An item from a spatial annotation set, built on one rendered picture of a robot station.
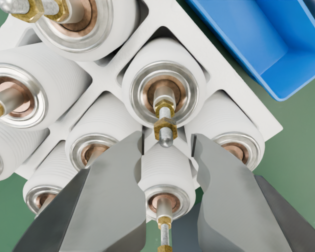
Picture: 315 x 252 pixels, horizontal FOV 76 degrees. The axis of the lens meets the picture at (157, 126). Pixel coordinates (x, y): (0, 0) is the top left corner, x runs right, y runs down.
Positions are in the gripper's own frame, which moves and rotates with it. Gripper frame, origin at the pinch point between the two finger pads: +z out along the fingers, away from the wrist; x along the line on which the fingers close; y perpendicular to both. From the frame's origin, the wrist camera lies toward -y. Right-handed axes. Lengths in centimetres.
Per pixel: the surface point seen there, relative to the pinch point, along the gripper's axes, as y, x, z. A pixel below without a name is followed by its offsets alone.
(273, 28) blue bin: -5.8, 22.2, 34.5
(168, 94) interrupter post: -0.3, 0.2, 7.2
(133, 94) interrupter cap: 0.7, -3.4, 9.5
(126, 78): -0.9, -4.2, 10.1
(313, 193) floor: 39, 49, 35
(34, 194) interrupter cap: 16.4, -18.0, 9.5
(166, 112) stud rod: 0.3, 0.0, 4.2
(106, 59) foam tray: -0.5, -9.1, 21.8
